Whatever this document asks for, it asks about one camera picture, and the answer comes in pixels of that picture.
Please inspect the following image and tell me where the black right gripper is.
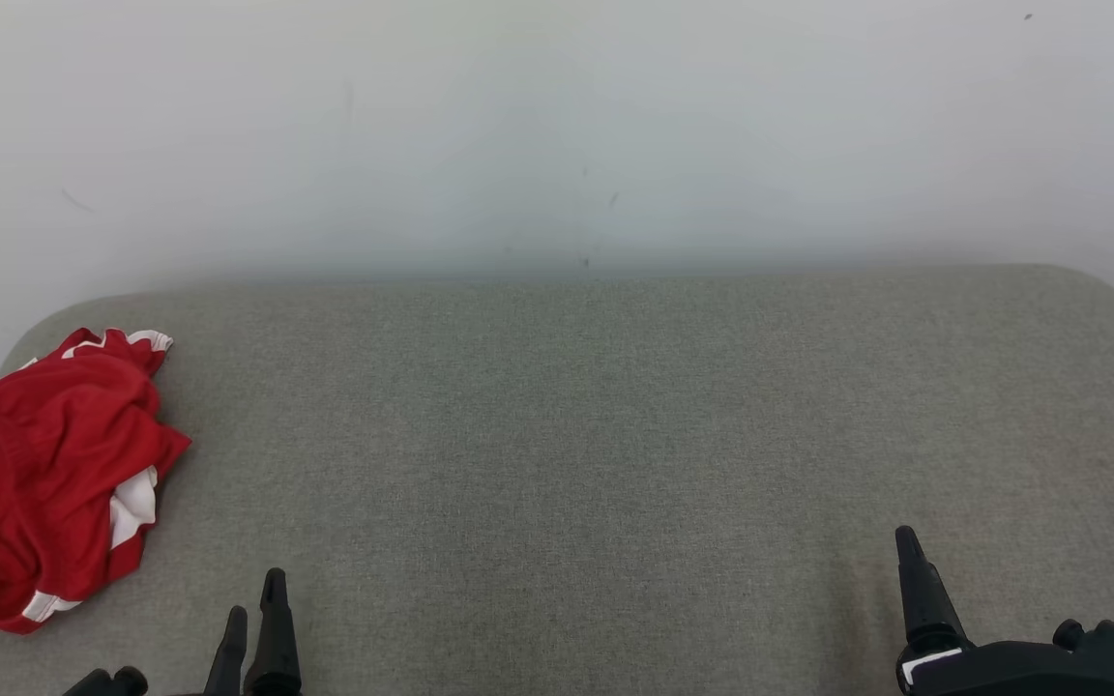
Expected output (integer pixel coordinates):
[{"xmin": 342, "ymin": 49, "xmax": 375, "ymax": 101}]
[{"xmin": 894, "ymin": 526, "xmax": 1114, "ymax": 696}]

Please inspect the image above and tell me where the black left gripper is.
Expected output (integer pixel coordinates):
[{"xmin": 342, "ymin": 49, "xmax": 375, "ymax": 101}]
[{"xmin": 62, "ymin": 568, "xmax": 304, "ymax": 696}]

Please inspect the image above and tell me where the red basketball jersey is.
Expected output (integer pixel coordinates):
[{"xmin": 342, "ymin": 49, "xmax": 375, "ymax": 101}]
[{"xmin": 0, "ymin": 327, "xmax": 192, "ymax": 636}]

